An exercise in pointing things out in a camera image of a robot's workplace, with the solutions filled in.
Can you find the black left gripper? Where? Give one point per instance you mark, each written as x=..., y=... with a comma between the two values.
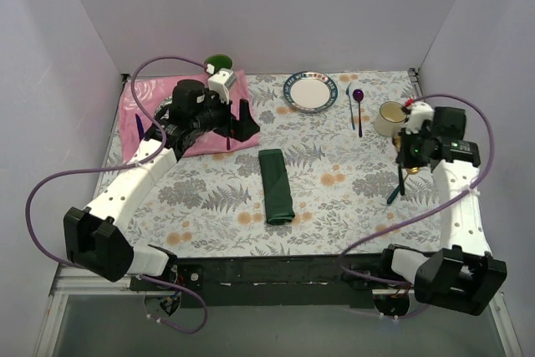
x=232, y=119

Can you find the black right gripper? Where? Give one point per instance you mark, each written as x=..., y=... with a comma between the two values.
x=405, y=156

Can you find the gold spoon teal handle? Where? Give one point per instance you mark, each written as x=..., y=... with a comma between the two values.
x=408, y=172

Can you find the gold fork teal handle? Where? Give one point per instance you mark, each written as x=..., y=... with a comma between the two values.
x=401, y=176

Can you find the dark green cloth napkin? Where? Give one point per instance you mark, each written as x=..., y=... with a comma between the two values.
x=278, y=200

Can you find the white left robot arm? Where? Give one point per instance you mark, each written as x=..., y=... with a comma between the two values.
x=95, y=236

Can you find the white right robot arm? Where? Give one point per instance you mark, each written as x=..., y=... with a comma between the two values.
x=462, y=275

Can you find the green interior ceramic mug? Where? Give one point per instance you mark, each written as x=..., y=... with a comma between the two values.
x=216, y=62

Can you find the white plate blue lettered rim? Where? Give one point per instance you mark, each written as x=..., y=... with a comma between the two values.
x=310, y=92

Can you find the floral patterned tablecloth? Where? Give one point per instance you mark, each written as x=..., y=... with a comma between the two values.
x=213, y=205

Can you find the purple metallic spoon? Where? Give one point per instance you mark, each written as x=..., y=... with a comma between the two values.
x=358, y=96

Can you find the blue floral patterned plate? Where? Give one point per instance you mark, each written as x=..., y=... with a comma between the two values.
x=165, y=104

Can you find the blue metallic teaspoon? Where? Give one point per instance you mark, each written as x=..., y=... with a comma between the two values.
x=349, y=96

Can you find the purple blue knife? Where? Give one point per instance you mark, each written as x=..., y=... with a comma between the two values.
x=140, y=128

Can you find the pink cloth placemat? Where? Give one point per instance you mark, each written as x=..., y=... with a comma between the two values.
x=152, y=93

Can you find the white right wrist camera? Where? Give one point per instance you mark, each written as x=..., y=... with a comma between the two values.
x=418, y=113

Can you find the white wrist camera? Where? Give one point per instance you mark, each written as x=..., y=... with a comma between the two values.
x=220, y=81
x=418, y=113

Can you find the cream enamel mug black handle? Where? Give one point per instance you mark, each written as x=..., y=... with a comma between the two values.
x=389, y=119

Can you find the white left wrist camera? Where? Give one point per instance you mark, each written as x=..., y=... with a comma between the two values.
x=220, y=81

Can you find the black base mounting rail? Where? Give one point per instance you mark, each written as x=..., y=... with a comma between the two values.
x=291, y=281

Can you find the silver aluminium frame rail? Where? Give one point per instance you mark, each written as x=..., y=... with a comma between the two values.
x=75, y=281

